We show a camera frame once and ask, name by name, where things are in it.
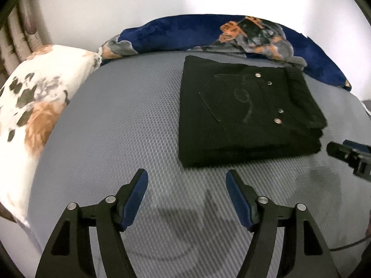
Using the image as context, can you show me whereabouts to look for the black pants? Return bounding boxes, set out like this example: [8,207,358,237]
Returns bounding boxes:
[179,56,327,167]

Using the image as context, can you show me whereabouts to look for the grey mesh mattress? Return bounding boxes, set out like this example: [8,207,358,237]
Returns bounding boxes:
[28,51,370,277]

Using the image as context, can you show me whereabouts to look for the navy floral blanket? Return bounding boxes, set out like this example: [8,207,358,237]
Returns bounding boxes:
[98,14,352,90]

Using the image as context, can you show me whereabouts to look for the white floral pillow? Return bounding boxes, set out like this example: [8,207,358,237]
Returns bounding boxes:
[1,44,102,227]

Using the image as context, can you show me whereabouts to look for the beige curtain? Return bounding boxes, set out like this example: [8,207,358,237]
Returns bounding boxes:
[1,0,51,85]

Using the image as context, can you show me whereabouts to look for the black cable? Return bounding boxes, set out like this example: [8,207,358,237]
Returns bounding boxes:
[328,238,371,252]

